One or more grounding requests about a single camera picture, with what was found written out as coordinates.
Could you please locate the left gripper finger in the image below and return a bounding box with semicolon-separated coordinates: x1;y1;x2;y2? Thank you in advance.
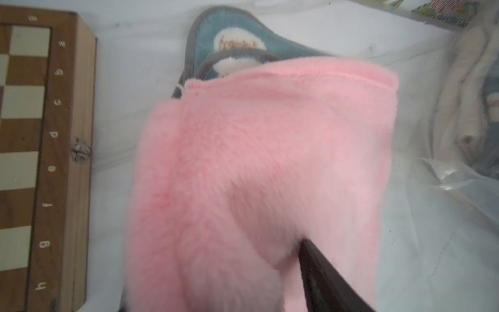
298;239;374;312

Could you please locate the pink blanket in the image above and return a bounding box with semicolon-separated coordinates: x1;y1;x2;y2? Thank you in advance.
125;57;399;311

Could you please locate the teal bear pattern blanket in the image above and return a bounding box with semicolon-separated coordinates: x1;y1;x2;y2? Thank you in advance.
172;6;327;98

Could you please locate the clear plastic vacuum bag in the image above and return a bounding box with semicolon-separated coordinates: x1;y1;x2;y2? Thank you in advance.
378;1;498;311

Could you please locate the black white patterned blanket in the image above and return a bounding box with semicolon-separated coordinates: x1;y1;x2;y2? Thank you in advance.
432;26;498;179

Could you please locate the wooden chessboard box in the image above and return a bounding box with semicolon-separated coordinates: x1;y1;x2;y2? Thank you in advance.
1;6;97;311

